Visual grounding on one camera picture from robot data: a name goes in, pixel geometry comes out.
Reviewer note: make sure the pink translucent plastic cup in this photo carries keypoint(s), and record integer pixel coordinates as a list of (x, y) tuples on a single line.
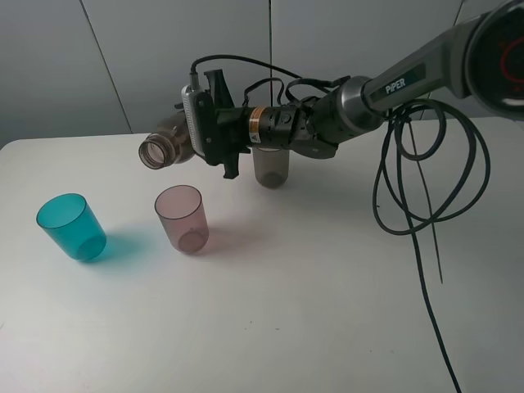
[(181, 212)]

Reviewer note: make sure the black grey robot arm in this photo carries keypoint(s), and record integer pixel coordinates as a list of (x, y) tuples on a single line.
[(480, 58)]

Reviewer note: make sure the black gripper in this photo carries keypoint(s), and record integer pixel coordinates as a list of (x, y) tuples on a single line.
[(237, 128)]

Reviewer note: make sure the teal translucent plastic cup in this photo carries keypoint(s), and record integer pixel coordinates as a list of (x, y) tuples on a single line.
[(69, 221)]

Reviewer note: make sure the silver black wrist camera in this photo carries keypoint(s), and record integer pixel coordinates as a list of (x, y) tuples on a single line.
[(196, 103)]

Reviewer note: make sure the brown translucent water bottle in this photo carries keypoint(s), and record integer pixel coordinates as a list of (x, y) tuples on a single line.
[(170, 144)]

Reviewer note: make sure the grey translucent plastic cup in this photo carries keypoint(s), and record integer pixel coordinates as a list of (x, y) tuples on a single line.
[(271, 166)]

